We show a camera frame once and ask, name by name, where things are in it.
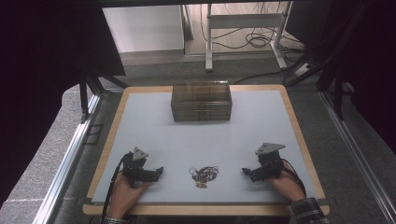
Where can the white cabinet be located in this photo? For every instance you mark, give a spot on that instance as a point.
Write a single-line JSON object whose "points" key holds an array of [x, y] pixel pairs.
{"points": [[143, 28]]}

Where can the black curtain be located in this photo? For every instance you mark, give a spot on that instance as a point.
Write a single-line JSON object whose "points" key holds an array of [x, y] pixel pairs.
{"points": [[37, 77], [376, 77]]}

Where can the jewelry pile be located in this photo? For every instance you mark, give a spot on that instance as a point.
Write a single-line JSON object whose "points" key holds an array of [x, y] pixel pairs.
{"points": [[204, 174]]}

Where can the clear brown drawer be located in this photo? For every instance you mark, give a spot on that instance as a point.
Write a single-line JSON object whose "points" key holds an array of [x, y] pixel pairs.
{"points": [[186, 118]]}

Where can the white metal table frame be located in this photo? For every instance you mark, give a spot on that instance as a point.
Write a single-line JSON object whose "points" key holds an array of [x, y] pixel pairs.
{"points": [[243, 21]]}

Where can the grey table mat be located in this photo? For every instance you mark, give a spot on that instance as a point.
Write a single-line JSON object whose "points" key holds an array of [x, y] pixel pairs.
{"points": [[186, 143]]}

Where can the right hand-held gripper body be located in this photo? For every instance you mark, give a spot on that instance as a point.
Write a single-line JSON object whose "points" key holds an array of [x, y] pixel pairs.
{"points": [[269, 166]]}

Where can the white power strip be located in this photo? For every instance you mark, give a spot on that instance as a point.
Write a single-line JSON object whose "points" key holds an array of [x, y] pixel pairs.
{"points": [[302, 69]]}

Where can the person's left hand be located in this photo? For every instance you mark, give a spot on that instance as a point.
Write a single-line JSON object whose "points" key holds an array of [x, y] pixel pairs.
{"points": [[124, 197]]}

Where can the aluminium frame rail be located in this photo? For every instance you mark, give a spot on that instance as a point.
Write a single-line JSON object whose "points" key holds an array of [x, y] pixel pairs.
{"points": [[67, 155], [358, 155]]}

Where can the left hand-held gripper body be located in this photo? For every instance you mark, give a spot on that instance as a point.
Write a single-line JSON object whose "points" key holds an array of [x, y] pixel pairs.
{"points": [[135, 172]]}

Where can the person's right hand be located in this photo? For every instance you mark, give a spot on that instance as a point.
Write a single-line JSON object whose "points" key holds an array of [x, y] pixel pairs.
{"points": [[289, 185]]}

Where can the clear brown drawer box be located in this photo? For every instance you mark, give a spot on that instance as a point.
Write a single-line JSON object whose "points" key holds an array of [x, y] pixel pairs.
{"points": [[200, 99]]}

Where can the black metal stand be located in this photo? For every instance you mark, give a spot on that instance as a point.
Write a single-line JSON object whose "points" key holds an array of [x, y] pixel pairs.
{"points": [[337, 93], [83, 96]]}

